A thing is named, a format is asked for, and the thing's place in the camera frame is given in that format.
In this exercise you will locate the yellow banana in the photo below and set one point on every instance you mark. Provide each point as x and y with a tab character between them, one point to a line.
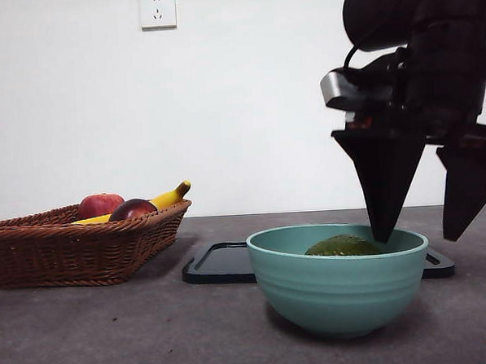
168	198

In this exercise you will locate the brown wicker basket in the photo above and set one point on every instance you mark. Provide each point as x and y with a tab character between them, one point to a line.
67	252

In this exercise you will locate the dark red plum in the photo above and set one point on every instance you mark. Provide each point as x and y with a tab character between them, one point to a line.
132	209

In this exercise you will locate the white wall socket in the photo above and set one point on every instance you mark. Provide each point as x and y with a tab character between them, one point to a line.
157	11

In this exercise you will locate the green avocado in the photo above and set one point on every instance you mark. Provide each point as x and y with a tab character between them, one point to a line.
340	247

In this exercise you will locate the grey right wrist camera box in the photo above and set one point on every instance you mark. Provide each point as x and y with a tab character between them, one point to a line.
331	85

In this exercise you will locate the dark rectangular tray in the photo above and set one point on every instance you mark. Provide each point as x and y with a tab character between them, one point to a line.
219	266

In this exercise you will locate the light red apple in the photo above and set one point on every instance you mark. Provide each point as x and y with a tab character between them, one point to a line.
99	203

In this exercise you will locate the teal ribbed bowl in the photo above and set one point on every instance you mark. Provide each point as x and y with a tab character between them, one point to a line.
338	295

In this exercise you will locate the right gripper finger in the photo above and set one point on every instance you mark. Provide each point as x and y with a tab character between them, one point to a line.
471	178
385	174

